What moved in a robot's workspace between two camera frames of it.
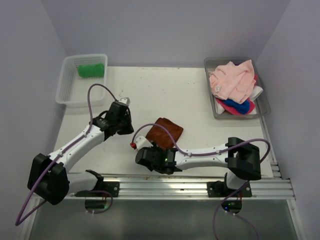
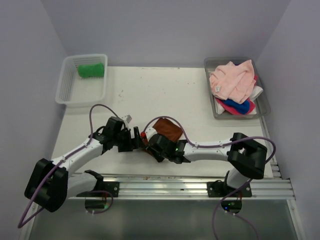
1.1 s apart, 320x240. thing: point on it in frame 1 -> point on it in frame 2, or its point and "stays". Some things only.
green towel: (91, 70) stays
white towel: (258, 90) stays
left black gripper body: (119, 123) -> (118, 137)
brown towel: (161, 137) stays
